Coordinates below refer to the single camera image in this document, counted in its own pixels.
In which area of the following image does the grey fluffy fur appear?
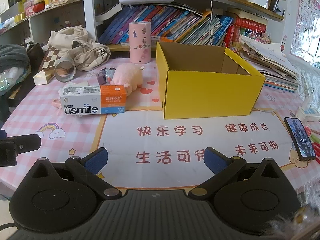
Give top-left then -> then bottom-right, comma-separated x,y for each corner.
260,180 -> 320,240

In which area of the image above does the cream printed tote bag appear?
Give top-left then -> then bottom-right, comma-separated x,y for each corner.
47,26 -> 111,72

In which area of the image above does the white hanging cable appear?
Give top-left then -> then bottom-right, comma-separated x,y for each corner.
197,0 -> 215,46

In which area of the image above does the grey folded blanket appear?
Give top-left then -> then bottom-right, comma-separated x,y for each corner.
0,44 -> 32,80

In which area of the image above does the white desk lamp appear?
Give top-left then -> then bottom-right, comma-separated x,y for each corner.
119,0 -> 175,5

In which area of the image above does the white power strip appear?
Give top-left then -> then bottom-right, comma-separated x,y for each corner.
296,96 -> 320,123

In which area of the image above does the torn cream paper box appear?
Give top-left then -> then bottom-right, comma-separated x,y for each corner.
33,70 -> 54,85

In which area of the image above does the thick white paperback book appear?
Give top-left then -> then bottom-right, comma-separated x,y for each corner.
96,4 -> 125,23

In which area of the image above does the brown leather bag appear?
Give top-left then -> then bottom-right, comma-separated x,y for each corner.
26,42 -> 45,67

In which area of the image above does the pink sticker-covered cylinder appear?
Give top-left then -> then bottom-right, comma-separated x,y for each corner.
129,22 -> 151,64

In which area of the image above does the wooden chessboard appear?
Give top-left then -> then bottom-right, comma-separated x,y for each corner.
41,45 -> 60,77

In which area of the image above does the white wooden bookshelf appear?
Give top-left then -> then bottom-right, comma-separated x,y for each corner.
0,0 -> 285,53

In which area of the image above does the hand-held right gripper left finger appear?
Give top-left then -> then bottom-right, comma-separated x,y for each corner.
31,147 -> 123,201

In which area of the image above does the purple grey toy camera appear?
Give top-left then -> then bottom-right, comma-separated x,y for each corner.
97,66 -> 116,85

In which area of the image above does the pink plush pig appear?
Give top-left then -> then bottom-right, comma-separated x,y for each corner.
109,63 -> 145,96

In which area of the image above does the row of colourful books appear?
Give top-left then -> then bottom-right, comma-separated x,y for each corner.
99,4 -> 268,48

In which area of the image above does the iridescent plastic wrap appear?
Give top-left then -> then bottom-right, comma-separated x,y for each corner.
0,69 -> 25,97

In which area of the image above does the alphabet wall poster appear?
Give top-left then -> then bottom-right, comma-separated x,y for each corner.
290,0 -> 320,63

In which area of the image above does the black smartphone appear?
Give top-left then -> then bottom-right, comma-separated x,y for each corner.
284,117 -> 317,162

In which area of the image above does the white orange toothpaste box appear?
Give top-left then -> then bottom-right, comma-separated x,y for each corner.
60,85 -> 127,115

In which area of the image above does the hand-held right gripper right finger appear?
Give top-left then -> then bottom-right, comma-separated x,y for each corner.
188,147 -> 282,202

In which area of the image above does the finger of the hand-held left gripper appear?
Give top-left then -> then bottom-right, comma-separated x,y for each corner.
14,134 -> 42,153

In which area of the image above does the pile of papers and booklets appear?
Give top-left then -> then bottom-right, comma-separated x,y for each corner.
239,35 -> 300,93

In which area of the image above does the yellow cardboard box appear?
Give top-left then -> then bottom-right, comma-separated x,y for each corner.
156,41 -> 266,120

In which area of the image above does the pink checked desk mat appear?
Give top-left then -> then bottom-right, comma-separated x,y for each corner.
0,55 -> 320,198

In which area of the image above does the clear packing tape roll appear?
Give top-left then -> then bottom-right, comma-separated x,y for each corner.
54,57 -> 76,82

